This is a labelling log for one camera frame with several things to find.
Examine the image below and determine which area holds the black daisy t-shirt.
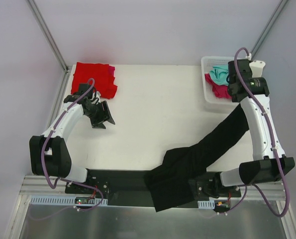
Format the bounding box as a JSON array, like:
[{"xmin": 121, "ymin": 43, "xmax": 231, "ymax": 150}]
[{"xmin": 144, "ymin": 105, "xmax": 249, "ymax": 212}]

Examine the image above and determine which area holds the white plastic basket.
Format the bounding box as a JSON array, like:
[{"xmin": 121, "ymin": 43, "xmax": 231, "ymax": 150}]
[{"xmin": 201, "ymin": 56, "xmax": 236, "ymax": 107}]

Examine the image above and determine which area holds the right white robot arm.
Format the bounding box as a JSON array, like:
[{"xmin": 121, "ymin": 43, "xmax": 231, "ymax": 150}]
[{"xmin": 212, "ymin": 59, "xmax": 295, "ymax": 197}]

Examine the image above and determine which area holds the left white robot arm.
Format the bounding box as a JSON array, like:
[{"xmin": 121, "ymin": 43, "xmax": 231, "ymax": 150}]
[{"xmin": 29, "ymin": 78, "xmax": 115, "ymax": 194}]

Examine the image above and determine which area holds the folded red t-shirt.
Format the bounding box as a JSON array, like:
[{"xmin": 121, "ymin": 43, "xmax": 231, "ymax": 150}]
[{"xmin": 71, "ymin": 62, "xmax": 118, "ymax": 101}]

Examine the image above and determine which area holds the folded pink t-shirt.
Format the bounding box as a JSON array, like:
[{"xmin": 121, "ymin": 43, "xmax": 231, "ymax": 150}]
[{"xmin": 108, "ymin": 65, "xmax": 115, "ymax": 77}]

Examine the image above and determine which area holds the magenta t-shirt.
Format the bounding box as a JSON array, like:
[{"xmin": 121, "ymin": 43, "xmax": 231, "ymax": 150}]
[{"xmin": 204, "ymin": 73, "xmax": 231, "ymax": 99}]

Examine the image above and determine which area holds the teal t-shirt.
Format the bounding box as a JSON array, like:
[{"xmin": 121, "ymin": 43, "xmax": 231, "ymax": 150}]
[{"xmin": 209, "ymin": 65, "xmax": 229, "ymax": 86}]

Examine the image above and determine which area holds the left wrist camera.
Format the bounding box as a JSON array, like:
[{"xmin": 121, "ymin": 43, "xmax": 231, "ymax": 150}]
[{"xmin": 91, "ymin": 91, "xmax": 101, "ymax": 104}]

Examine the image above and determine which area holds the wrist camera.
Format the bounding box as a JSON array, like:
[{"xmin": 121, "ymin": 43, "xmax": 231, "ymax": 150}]
[
  {"xmin": 91, "ymin": 91, "xmax": 101, "ymax": 104},
  {"xmin": 249, "ymin": 60, "xmax": 266, "ymax": 78}
]

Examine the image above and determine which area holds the left aluminium frame post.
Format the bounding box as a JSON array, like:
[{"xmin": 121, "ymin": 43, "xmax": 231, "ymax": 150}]
[{"xmin": 26, "ymin": 0, "xmax": 69, "ymax": 73}]

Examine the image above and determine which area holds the aluminium frame post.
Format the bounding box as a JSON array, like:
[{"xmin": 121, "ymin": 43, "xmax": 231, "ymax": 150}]
[
  {"xmin": 251, "ymin": 0, "xmax": 290, "ymax": 57},
  {"xmin": 26, "ymin": 0, "xmax": 69, "ymax": 73}
]

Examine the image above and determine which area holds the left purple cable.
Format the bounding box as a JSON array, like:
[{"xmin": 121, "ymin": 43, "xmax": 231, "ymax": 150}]
[{"xmin": 28, "ymin": 78, "xmax": 105, "ymax": 220}]

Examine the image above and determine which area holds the purple cable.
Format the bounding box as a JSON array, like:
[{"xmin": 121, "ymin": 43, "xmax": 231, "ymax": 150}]
[
  {"xmin": 199, "ymin": 47, "xmax": 291, "ymax": 219},
  {"xmin": 28, "ymin": 78, "xmax": 105, "ymax": 220}
]

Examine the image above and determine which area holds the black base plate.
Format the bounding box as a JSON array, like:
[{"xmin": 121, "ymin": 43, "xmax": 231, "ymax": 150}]
[{"xmin": 65, "ymin": 170, "xmax": 241, "ymax": 212}]

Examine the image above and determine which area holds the left white cable duct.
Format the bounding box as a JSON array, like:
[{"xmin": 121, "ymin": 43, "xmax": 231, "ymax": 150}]
[{"xmin": 30, "ymin": 195, "xmax": 108, "ymax": 207}]

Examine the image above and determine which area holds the white cable duct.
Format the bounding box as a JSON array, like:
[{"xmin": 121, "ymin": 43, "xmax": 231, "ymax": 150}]
[
  {"xmin": 197, "ymin": 200, "xmax": 215, "ymax": 210},
  {"xmin": 30, "ymin": 195, "xmax": 108, "ymax": 207}
]

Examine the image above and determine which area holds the right white cable duct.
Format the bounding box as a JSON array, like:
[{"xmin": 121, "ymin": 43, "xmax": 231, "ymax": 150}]
[{"xmin": 197, "ymin": 200, "xmax": 215, "ymax": 210}]

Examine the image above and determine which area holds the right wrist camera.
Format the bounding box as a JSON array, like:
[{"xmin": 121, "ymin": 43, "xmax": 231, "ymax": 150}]
[{"xmin": 249, "ymin": 60, "xmax": 266, "ymax": 78}]

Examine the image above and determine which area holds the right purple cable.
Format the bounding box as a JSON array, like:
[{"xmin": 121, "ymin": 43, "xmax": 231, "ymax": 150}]
[{"xmin": 199, "ymin": 47, "xmax": 291, "ymax": 219}]

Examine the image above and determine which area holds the right aluminium frame post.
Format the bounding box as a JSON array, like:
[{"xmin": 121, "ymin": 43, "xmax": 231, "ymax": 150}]
[{"xmin": 251, "ymin": 0, "xmax": 290, "ymax": 57}]

